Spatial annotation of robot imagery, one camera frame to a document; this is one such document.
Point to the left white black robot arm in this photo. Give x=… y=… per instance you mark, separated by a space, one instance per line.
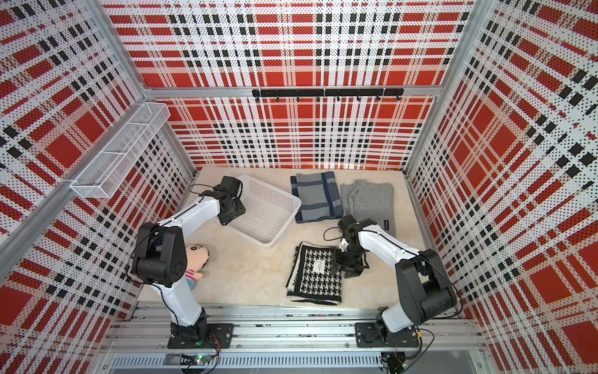
x=160 y=257

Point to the black hook rail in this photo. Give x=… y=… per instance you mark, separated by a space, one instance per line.
x=328 y=93

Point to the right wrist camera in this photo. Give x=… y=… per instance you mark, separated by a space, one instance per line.
x=349 y=227

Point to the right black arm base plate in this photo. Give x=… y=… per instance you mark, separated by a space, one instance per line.
x=374 y=335

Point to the black white houndstooth scarf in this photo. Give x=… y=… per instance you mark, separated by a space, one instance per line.
x=313 y=278

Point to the grey knit scarf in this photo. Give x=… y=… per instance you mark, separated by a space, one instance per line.
x=366 y=200

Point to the blue grey plaid scarf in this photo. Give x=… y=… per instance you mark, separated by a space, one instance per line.
x=319 y=195

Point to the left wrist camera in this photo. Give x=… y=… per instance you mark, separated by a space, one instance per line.
x=231 y=185

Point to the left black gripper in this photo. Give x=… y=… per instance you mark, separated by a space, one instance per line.
x=224 y=218

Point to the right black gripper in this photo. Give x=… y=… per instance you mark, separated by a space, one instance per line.
x=355 y=270

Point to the green circuit board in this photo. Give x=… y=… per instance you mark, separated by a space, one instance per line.
x=195 y=360

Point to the plush doll toy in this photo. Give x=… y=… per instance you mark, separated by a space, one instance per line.
x=197 y=257

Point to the aluminium rail frame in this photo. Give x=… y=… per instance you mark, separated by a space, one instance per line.
x=291 y=339

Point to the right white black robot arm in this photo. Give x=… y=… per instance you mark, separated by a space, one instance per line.
x=424 y=288

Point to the white wire mesh shelf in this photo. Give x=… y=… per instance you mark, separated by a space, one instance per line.
x=102 y=177

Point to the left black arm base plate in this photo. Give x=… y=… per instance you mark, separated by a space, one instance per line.
x=201 y=336

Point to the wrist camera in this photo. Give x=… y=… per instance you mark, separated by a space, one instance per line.
x=231 y=185
x=349 y=227

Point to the white plastic basket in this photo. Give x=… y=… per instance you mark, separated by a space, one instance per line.
x=268 y=212

